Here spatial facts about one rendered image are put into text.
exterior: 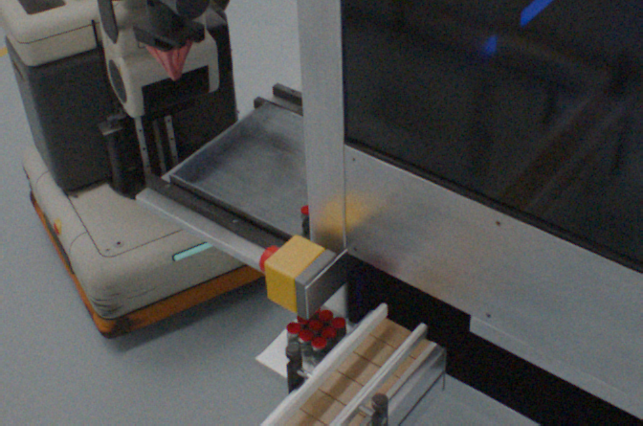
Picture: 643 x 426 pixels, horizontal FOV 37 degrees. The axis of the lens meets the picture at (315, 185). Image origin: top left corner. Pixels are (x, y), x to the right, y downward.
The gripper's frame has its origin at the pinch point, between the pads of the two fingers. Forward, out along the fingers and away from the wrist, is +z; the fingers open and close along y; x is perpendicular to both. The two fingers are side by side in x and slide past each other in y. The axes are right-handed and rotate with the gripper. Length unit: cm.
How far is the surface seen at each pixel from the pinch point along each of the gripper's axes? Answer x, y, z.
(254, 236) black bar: -7.8, 21.6, 18.7
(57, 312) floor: 8, -73, 107
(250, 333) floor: 33, -24, 108
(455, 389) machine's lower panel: -12, 62, 23
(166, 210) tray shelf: -10.0, 3.8, 20.2
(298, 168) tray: 11.2, 15.2, 19.9
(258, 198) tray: 0.9, 14.8, 20.0
